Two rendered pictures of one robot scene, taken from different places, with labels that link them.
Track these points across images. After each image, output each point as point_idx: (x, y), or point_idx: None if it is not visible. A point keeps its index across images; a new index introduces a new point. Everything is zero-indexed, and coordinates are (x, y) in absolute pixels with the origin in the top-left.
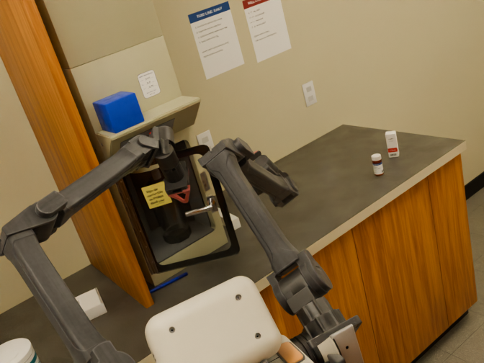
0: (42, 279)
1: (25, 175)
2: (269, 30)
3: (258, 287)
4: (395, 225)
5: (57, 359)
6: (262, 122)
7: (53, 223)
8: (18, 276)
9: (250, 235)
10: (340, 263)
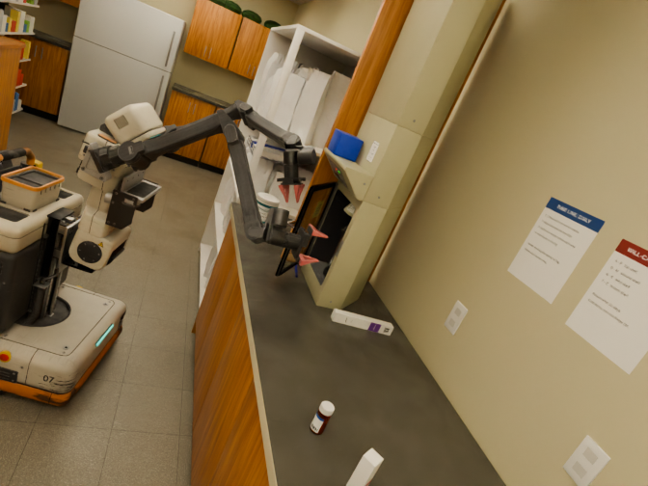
0: (213, 114)
1: None
2: (621, 311)
3: (241, 281)
4: (253, 450)
5: None
6: (504, 382)
7: (241, 115)
8: None
9: (310, 313)
10: (245, 372)
